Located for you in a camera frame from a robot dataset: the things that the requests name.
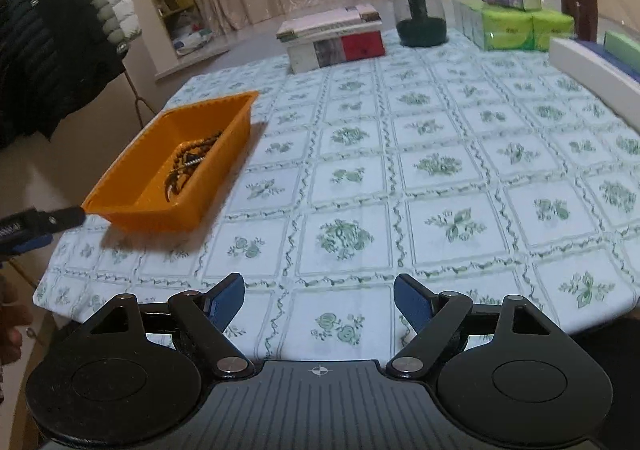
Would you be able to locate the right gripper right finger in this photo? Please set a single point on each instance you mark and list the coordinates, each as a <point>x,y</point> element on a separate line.
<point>437,320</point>

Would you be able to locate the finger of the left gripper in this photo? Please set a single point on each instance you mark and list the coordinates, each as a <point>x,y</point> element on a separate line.
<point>33,224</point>
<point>15,249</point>

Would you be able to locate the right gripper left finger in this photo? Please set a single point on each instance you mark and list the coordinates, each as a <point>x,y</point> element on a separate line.
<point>201,319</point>

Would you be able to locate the orange plastic tray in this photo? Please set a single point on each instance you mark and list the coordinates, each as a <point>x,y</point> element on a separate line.
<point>167,178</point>

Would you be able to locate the person left hand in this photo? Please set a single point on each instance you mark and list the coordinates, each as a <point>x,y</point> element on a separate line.
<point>14,316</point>

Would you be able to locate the floral green white tablecloth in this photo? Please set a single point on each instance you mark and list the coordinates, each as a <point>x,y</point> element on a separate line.
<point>484,173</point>

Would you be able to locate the metal coat rack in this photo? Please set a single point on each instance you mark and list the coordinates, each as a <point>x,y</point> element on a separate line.
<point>139,101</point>

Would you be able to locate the black puffer jacket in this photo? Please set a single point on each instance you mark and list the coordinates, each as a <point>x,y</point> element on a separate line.
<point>55,59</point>

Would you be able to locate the white grey puffer jacket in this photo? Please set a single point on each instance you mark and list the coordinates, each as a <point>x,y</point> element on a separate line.
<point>102,5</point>

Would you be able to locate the thick white red book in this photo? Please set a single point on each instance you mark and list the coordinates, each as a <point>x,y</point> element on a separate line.
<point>319,54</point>

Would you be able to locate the long white box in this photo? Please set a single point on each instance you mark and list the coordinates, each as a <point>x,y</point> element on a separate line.
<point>617,89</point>

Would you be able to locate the green tissue pack bundle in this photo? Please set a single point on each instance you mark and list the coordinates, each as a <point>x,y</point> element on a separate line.
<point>500,28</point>

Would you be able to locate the dark green glass humidifier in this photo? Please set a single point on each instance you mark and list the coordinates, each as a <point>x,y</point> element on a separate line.
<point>420,23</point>

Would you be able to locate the pink cover book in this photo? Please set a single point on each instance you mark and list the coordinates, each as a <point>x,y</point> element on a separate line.
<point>326,21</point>

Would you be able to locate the light green small box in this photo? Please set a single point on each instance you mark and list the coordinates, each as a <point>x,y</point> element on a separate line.
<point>623,48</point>

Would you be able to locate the dark brown wooden box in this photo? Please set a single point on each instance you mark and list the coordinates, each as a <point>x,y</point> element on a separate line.
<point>586,17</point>

